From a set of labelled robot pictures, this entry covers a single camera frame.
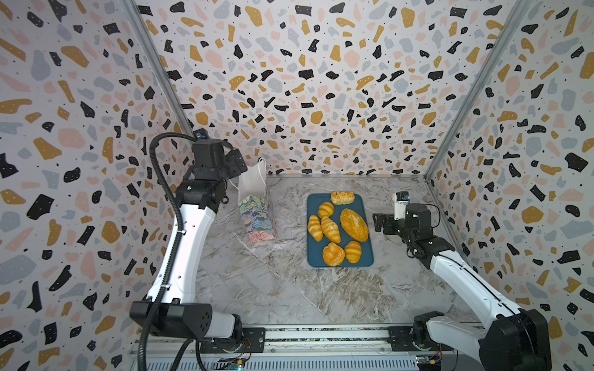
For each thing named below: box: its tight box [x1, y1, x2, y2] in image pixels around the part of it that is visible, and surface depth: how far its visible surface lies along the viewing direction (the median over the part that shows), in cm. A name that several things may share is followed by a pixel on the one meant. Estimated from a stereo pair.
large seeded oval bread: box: [339, 207, 369, 243], surface depth 99 cm
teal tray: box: [306, 193, 375, 268], surface depth 98 cm
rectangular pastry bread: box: [330, 190, 356, 205], surface depth 111 cm
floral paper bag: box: [238, 157, 277, 244], surface depth 89 cm
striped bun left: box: [307, 214, 324, 242], surface depth 100 cm
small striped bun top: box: [317, 200, 335, 218], surface depth 106 cm
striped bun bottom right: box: [344, 240, 362, 264], surface depth 92 cm
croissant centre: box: [320, 215, 342, 244], surface depth 97 cm
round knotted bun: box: [322, 242, 346, 267], surface depth 91 cm
